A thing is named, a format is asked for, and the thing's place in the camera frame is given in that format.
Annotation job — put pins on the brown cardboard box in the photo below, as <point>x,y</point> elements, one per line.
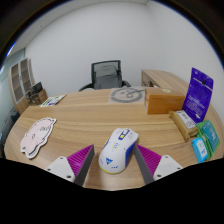
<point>41,96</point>

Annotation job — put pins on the wooden side desk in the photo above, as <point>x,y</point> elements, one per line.
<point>163,78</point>

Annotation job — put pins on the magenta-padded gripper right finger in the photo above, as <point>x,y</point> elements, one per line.
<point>165,166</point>

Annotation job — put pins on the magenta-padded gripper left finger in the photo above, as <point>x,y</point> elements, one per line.
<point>61,166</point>

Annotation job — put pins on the pink pig-shaped mouse pad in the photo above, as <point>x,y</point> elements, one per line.
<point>36,136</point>

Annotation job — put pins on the white and blue computer mouse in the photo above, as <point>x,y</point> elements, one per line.
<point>117,151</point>

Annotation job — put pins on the tan wrapped packet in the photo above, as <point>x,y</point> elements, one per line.
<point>184,123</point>

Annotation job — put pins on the grey mesh office chair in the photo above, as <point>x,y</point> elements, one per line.
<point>106,76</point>

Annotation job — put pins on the small blue packet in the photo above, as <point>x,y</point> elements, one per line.
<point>200,150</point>

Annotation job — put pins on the green flat packet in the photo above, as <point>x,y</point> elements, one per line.
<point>210,135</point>

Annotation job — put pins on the black cardboard box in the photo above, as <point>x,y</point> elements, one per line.
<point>36,88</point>

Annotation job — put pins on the white sticker sheet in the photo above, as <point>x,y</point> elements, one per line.
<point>52,101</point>

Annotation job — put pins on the wooden shelf cabinet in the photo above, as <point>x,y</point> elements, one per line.
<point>20,81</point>

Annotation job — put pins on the purple standing pouch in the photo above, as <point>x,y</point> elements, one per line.
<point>198,96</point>

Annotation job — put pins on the orange wooden box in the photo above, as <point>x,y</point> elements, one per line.
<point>164,102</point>

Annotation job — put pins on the dark armchair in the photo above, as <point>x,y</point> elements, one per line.
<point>6,130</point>

